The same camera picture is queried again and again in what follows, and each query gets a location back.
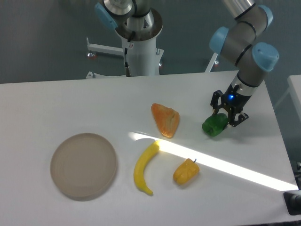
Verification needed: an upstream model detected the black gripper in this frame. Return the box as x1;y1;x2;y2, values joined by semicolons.
210;85;251;127

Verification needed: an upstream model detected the green bell pepper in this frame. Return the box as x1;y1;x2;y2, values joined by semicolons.
202;113;228;137

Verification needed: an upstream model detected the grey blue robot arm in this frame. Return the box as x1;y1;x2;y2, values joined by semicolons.
95;0;279;127

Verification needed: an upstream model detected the yellow bell pepper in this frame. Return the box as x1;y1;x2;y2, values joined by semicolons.
173;159;200;185

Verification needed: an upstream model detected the orange peeled fruit segment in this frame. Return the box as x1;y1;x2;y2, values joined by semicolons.
151;103;180;138

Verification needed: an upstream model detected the white side table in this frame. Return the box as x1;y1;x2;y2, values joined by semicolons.
273;75;301;118

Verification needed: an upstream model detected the yellow banana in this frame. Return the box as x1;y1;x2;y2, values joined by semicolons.
133;140;160;196

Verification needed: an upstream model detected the black device at table edge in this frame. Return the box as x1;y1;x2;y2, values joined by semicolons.
283;162;301;215

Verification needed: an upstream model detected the beige round plate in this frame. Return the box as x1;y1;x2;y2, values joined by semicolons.
50;133;118;201

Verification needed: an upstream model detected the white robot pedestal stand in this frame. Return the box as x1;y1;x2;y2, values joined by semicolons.
87;8;164;77

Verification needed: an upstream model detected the black cable on pedestal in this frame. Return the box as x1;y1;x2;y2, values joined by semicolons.
124;31;135;77

